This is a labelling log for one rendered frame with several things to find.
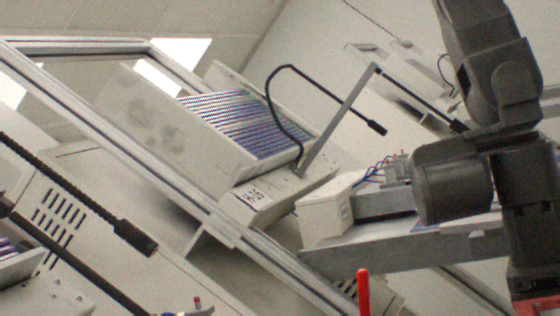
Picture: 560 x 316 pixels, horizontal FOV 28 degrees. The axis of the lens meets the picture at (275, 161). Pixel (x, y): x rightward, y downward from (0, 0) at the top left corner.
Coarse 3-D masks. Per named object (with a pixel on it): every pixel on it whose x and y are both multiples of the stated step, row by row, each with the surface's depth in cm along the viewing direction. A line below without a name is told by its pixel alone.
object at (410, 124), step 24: (360, 48) 561; (384, 72) 538; (408, 72) 549; (432, 72) 600; (360, 96) 546; (384, 96) 554; (408, 96) 551; (432, 96) 548; (456, 96) 573; (360, 120) 547; (384, 120) 544; (408, 120) 541; (432, 120) 583; (360, 144) 548; (384, 144) 545; (408, 144) 543
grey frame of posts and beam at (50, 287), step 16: (16, 288) 116; (32, 288) 118; (48, 288) 120; (64, 288) 123; (0, 304) 111; (16, 304) 113; (32, 304) 115; (48, 304) 117; (64, 304) 119; (80, 304) 122
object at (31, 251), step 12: (24, 216) 123; (0, 228) 124; (12, 228) 122; (12, 240) 124; (24, 240) 123; (24, 252) 122; (36, 252) 118; (0, 264) 111; (12, 264) 113; (24, 264) 116; (36, 264) 120; (0, 276) 112; (12, 276) 115; (24, 276) 119; (0, 288) 114
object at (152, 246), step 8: (120, 224) 106; (128, 224) 107; (120, 232) 106; (128, 232) 106; (136, 232) 106; (128, 240) 106; (136, 240) 106; (144, 240) 106; (152, 240) 107; (136, 248) 106; (144, 248) 106; (152, 248) 106
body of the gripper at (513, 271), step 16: (512, 208) 96; (528, 208) 95; (512, 224) 96; (528, 224) 95; (544, 224) 95; (512, 240) 97; (528, 240) 96; (544, 240) 95; (512, 256) 98; (528, 256) 96; (544, 256) 95; (512, 272) 96; (528, 272) 94; (544, 272) 93; (512, 288) 94; (528, 288) 94
